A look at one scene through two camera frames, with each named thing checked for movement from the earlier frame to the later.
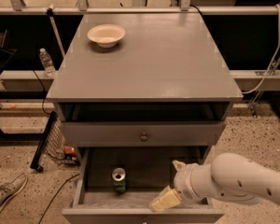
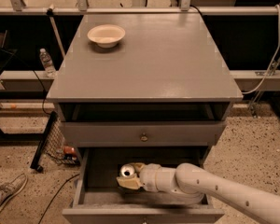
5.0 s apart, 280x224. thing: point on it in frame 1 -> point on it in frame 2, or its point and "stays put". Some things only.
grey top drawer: x=143 y=133 stays put
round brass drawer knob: x=144 y=137 stays put
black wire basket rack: x=51 y=145 stays put
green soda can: x=119 y=177 -> x=127 y=171
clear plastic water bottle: x=47 y=62 stays put
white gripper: x=184 y=180 -> x=149 y=176
